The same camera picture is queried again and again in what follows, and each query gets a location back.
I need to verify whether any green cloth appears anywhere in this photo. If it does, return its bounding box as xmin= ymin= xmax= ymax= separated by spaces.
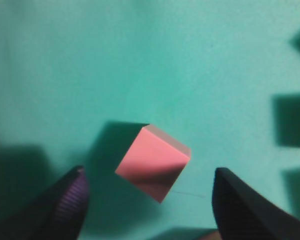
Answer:
xmin=0 ymin=0 xmax=300 ymax=240

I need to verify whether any pink cube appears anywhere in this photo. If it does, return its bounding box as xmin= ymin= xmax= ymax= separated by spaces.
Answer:
xmin=115 ymin=124 xmax=191 ymax=203
xmin=198 ymin=230 xmax=222 ymax=240

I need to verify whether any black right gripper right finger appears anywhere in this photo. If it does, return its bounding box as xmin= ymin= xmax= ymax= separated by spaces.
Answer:
xmin=211 ymin=167 xmax=300 ymax=240

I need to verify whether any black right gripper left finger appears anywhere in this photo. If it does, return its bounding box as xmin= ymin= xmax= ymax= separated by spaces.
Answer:
xmin=0 ymin=166 xmax=89 ymax=240

